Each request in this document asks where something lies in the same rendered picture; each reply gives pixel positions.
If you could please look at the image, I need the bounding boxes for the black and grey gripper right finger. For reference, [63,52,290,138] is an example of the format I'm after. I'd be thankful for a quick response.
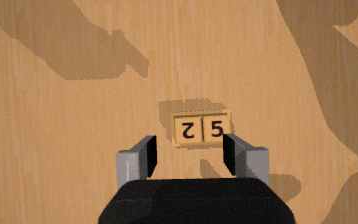
[223,133,269,187]

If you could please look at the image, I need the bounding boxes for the light wooden tray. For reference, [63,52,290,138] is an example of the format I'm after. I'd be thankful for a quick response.
[170,109,230,146]

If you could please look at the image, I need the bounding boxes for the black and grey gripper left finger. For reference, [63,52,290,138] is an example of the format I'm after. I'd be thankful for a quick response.
[116,135,157,191]

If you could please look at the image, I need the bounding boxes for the tan number cube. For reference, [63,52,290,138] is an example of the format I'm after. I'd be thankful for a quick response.
[201,114,230,143]
[174,116,202,144]

